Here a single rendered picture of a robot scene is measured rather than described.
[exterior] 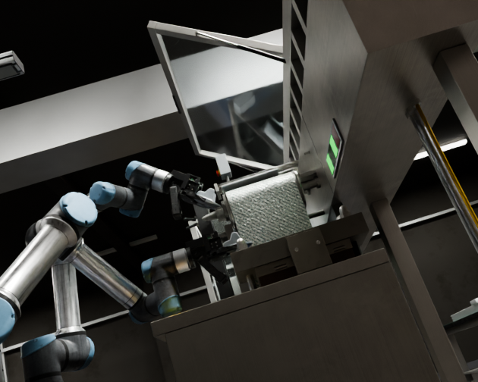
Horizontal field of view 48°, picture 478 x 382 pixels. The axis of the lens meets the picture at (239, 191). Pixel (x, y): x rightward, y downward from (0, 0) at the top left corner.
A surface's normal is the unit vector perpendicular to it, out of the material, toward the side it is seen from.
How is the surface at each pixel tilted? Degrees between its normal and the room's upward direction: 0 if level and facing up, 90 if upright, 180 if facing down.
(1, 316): 95
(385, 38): 90
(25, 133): 90
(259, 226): 90
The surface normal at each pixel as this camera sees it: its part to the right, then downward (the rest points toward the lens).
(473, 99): -0.08, -0.36
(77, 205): 0.68, -0.54
